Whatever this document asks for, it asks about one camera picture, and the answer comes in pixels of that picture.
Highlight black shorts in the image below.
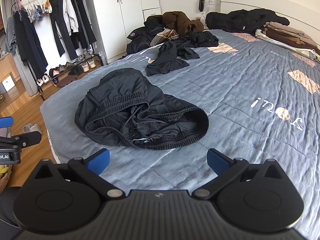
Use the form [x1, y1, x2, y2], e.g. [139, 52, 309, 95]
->
[74, 69, 209, 151]

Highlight dark hanging trousers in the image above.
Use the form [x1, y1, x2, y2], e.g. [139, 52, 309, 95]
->
[66, 0, 97, 51]

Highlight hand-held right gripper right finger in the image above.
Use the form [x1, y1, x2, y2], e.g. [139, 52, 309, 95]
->
[192, 148, 288, 201]

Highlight stack of beige folded clothes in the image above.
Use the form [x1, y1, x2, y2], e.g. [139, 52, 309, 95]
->
[255, 21, 320, 62]

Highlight grey hanging garment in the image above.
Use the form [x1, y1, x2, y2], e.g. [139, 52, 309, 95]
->
[5, 17, 17, 55]

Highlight woven basket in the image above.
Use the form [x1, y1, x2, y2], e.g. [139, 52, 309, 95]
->
[0, 165, 13, 193]

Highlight beige plaid scarf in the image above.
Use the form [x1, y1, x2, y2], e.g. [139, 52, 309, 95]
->
[153, 29, 181, 46]

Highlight brown puffer jacket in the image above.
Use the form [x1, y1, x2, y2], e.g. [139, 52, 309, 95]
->
[162, 11, 205, 37]

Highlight row of shoes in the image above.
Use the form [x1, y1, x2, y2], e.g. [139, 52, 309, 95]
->
[36, 50, 98, 88]

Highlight black hanging pants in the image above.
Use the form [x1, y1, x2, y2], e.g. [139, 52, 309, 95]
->
[49, 0, 78, 61]

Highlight grey printed bed quilt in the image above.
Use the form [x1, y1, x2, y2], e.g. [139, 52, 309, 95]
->
[40, 29, 320, 240]

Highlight black metal clothes rack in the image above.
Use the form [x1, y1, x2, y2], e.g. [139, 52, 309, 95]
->
[11, 0, 105, 101]

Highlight grey hanging hoodie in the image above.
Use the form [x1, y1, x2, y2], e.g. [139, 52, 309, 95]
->
[61, 0, 80, 33]

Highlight black jacket with white logo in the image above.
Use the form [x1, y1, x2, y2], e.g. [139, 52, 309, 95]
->
[126, 15, 166, 55]

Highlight black crumpled garment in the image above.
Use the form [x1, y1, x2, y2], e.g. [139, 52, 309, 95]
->
[175, 31, 220, 48]
[146, 41, 200, 77]

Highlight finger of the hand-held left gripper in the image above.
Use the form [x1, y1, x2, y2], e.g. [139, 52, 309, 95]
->
[11, 131, 42, 149]
[0, 116, 14, 128]

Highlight white wardrobe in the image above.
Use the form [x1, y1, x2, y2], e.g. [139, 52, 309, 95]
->
[89, 0, 162, 66]

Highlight cardboard box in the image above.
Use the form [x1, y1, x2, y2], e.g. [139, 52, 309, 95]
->
[0, 73, 16, 93]

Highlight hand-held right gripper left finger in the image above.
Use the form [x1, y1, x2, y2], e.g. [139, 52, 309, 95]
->
[32, 148, 125, 201]

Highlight black hanging coat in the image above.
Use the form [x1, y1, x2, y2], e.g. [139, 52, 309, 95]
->
[13, 9, 48, 79]

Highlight bunch of hanging socks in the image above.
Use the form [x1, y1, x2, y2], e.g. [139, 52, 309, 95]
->
[26, 1, 53, 23]

